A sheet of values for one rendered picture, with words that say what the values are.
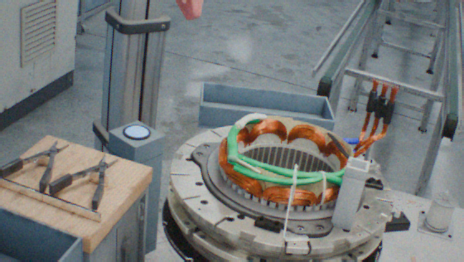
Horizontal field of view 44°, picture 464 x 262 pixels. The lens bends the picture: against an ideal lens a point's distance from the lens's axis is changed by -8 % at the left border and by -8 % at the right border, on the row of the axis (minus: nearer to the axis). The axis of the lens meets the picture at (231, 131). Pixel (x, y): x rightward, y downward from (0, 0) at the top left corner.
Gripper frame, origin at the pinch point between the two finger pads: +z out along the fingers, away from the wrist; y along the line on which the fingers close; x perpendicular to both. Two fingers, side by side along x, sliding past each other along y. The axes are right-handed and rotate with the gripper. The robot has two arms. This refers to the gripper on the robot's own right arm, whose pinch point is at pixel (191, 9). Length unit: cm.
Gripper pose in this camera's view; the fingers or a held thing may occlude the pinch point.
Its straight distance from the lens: 52.7
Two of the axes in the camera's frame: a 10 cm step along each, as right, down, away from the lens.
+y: 8.3, -1.5, 5.4
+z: 1.7, 9.9, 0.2
